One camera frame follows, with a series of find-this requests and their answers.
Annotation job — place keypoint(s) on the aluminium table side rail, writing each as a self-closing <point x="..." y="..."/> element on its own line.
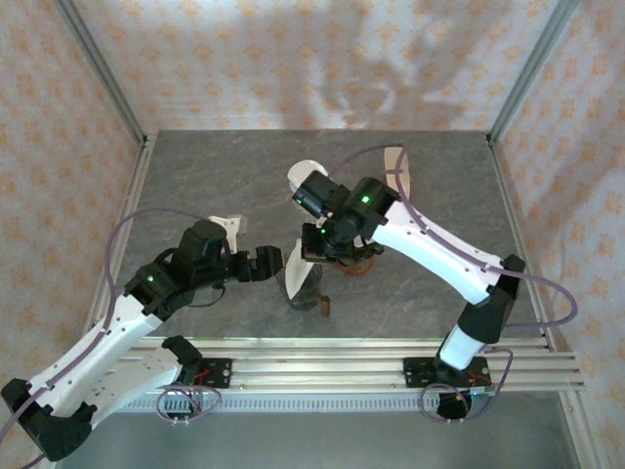
<point x="133" y="195"/>
<point x="515" y="220"/>

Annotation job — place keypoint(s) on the orange transparent coffee dripper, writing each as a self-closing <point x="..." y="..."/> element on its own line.
<point x="359" y="270"/>

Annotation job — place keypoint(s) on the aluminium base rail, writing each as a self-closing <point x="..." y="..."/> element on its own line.
<point x="317" y="371"/>

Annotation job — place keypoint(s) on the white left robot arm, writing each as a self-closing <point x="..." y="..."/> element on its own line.
<point x="97" y="352"/>

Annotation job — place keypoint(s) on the aluminium frame post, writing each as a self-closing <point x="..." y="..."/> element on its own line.
<point x="532" y="73"/>
<point x="105" y="73"/>

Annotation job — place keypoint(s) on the smoke grey coffee dripper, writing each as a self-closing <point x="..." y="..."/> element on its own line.
<point x="307" y="299"/>

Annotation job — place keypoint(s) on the brown metal cylindrical rod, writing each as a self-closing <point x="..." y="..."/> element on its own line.
<point x="325" y="307"/>

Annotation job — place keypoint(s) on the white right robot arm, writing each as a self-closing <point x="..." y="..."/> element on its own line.
<point x="439" y="249"/>

